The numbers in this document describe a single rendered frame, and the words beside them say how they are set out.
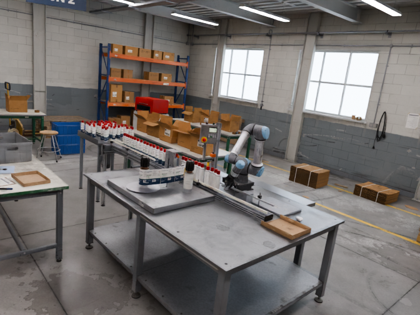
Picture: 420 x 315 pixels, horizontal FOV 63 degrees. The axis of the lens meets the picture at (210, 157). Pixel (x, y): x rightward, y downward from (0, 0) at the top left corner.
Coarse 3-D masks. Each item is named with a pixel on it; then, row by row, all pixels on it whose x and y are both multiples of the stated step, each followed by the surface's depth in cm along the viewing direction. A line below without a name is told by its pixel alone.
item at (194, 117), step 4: (188, 108) 862; (192, 108) 872; (196, 108) 836; (200, 108) 844; (184, 112) 845; (188, 112) 841; (192, 112) 875; (196, 112) 840; (184, 116) 858; (188, 116) 848; (192, 116) 836; (196, 116) 844; (200, 116) 852; (184, 120) 860; (188, 120) 849; (192, 120) 838; (196, 120) 846; (200, 120) 855
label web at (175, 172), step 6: (174, 162) 359; (180, 162) 357; (174, 168) 324; (180, 168) 330; (168, 174) 320; (174, 174) 326; (180, 174) 332; (168, 180) 322; (174, 180) 328; (180, 180) 334
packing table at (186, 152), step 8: (136, 136) 630; (144, 136) 603; (152, 136) 611; (160, 144) 563; (168, 144) 558; (176, 144) 565; (176, 152) 538; (184, 152) 514; (192, 152) 520; (224, 152) 545; (128, 160) 659; (200, 160) 501; (128, 168) 666
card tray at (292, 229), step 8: (280, 216) 290; (264, 224) 271; (272, 224) 276; (280, 224) 277; (288, 224) 279; (296, 224) 279; (280, 232) 260; (288, 232) 264; (296, 232) 266; (304, 232) 264
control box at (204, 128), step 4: (204, 124) 336; (208, 124) 337; (204, 128) 336; (208, 128) 336; (200, 132) 344; (204, 132) 337; (208, 132) 338; (212, 132) 338; (200, 136) 342; (204, 136) 338; (200, 140) 339; (208, 140) 339; (212, 140) 340; (216, 140) 340
